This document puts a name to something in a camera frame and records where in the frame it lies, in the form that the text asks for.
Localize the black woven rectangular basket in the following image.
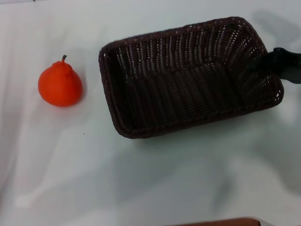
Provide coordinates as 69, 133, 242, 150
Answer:
98, 16, 285, 139

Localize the orange toy tangerine with stem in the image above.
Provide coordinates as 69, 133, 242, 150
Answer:
38, 55, 83, 107

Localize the brown wooden board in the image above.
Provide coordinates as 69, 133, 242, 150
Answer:
162, 217, 262, 226

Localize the white tablecloth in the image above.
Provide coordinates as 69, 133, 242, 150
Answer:
0, 0, 301, 226

